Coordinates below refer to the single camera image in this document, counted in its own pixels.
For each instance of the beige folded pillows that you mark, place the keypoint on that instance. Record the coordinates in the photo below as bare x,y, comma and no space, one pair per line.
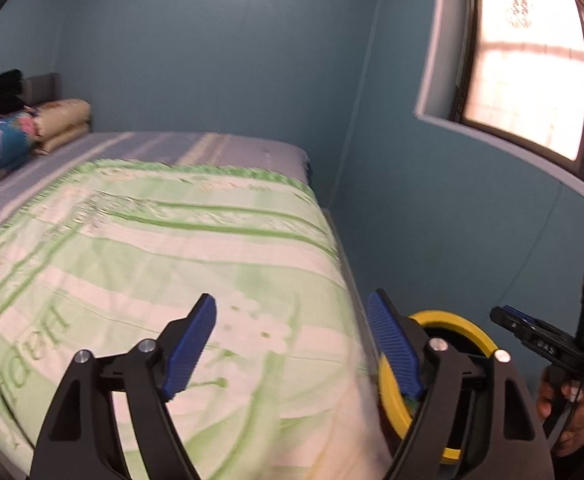
62,120

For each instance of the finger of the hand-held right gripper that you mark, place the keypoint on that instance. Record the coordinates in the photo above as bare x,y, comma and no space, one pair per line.
514,321

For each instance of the red window decal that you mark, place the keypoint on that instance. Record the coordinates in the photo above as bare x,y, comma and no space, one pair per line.
518,11

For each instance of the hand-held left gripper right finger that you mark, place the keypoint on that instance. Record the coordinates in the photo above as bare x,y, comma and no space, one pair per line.
394,345

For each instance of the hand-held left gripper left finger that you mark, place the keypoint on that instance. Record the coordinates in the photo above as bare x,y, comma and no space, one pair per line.
192,345

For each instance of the yellow bin with black liner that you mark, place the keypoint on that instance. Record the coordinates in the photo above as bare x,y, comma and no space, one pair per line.
391,410

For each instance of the grey headboard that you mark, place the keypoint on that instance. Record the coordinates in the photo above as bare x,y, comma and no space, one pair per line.
42,87

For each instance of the green printed blanket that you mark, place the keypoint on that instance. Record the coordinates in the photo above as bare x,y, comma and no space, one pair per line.
147,260

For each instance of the person's right hand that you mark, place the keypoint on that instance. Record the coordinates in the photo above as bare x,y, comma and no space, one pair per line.
581,420

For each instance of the window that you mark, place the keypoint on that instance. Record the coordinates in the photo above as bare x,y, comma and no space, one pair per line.
521,75

